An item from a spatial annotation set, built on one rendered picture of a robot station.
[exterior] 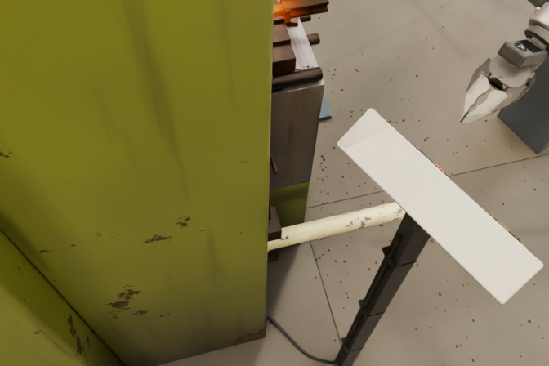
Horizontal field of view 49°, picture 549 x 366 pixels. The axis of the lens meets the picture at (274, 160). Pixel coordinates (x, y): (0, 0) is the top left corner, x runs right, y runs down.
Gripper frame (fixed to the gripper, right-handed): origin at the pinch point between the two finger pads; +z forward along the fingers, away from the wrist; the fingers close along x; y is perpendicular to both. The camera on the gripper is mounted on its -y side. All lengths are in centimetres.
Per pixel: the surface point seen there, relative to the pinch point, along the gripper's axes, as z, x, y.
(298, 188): 39, 31, 50
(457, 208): 13.4, -13.6, -21.7
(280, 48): 13.9, 39.4, 2.2
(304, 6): 3.8, 43.3, 4.5
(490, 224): 11.9, -18.3, -21.7
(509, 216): 1, -10, 123
